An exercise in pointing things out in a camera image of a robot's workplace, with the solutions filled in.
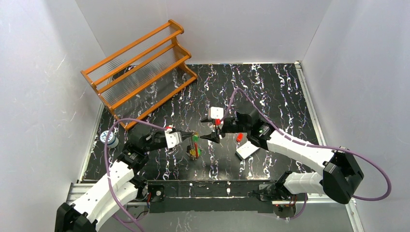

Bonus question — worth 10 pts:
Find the red tag key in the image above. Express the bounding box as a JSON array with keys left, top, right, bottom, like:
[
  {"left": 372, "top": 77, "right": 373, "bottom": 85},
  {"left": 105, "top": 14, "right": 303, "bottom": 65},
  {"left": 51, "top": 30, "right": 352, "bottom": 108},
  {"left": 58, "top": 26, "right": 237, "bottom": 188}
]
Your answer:
[{"left": 236, "top": 133, "right": 243, "bottom": 143}]

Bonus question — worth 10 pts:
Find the orange wooden shelf rack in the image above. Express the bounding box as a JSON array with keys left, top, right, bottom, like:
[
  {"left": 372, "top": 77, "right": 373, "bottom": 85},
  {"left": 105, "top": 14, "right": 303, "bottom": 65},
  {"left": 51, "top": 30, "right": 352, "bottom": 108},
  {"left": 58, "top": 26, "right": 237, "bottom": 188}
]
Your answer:
[{"left": 81, "top": 19, "right": 197, "bottom": 120}]

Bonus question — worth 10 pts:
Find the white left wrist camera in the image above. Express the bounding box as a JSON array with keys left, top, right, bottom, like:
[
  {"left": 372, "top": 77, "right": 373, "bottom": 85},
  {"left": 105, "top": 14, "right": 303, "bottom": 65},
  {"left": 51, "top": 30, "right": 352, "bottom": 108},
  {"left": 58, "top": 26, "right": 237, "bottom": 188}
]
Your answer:
[{"left": 164, "top": 127, "right": 183, "bottom": 149}]

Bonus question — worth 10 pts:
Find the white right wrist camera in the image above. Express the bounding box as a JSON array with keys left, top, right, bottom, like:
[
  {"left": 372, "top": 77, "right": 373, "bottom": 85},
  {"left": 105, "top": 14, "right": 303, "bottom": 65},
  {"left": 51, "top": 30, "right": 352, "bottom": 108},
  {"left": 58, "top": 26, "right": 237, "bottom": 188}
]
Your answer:
[{"left": 207, "top": 107, "right": 224, "bottom": 125}]

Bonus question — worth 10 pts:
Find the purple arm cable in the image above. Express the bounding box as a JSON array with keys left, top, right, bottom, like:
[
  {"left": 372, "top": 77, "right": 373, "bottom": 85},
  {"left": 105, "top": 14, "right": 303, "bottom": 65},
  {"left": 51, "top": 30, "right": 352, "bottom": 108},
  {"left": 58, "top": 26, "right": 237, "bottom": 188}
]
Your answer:
[
  {"left": 104, "top": 118, "right": 170, "bottom": 232},
  {"left": 221, "top": 87, "right": 392, "bottom": 221}
]

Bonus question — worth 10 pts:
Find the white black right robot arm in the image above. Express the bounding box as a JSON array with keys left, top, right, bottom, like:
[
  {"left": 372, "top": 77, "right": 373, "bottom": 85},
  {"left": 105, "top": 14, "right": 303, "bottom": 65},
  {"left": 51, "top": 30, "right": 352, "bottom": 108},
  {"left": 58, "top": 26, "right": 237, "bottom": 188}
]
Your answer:
[{"left": 201, "top": 107, "right": 364, "bottom": 204}]

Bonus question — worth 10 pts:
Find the aluminium front rail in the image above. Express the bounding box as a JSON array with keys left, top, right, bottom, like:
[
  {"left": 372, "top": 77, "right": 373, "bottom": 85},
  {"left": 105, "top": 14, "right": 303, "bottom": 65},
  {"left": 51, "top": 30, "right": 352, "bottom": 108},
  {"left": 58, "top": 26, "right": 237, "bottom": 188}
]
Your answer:
[{"left": 66, "top": 180, "right": 337, "bottom": 203}]

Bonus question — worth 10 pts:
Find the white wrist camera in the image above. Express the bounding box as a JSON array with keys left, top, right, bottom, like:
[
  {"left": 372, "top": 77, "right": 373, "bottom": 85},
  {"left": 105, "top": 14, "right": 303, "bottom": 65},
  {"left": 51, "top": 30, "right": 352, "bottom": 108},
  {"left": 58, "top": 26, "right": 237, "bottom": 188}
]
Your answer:
[
  {"left": 164, "top": 127, "right": 183, "bottom": 149},
  {"left": 207, "top": 107, "right": 224, "bottom": 125}
]

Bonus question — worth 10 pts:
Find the white card box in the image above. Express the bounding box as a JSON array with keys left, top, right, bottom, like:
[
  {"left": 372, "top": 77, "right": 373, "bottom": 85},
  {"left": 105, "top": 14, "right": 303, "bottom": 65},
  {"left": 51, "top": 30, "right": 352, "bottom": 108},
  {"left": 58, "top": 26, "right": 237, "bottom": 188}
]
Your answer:
[{"left": 235, "top": 141, "right": 260, "bottom": 160}]

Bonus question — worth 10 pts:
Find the metal key organizer ring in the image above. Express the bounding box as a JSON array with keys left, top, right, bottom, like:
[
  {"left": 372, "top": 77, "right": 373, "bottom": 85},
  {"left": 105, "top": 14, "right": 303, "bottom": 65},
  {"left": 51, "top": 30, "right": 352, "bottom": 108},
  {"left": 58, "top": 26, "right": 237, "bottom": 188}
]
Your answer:
[{"left": 186, "top": 131, "right": 203, "bottom": 161}]

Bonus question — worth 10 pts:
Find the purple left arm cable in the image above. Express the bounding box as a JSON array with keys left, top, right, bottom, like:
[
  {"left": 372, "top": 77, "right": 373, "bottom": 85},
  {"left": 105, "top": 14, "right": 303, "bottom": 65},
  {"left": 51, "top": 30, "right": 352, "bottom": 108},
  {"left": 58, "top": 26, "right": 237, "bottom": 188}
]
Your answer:
[{"left": 104, "top": 118, "right": 170, "bottom": 232}]

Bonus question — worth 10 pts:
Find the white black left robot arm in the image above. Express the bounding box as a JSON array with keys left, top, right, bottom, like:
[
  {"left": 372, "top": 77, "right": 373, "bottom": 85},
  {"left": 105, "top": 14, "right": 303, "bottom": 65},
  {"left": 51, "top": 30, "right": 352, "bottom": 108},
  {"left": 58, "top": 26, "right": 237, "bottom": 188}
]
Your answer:
[{"left": 54, "top": 127, "right": 194, "bottom": 232}]

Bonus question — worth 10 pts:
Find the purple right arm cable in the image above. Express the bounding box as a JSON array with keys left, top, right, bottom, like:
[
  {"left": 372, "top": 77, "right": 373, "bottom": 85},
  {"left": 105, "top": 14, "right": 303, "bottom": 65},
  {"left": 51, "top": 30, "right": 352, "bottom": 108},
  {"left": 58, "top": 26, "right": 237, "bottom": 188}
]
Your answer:
[{"left": 221, "top": 87, "right": 392, "bottom": 221}]

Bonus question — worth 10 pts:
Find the white blue tape roll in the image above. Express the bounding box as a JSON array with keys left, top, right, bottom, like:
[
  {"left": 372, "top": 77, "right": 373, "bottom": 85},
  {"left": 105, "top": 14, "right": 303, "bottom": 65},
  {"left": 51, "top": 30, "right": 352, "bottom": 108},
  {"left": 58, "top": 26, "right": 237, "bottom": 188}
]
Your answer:
[{"left": 99, "top": 130, "right": 119, "bottom": 149}]

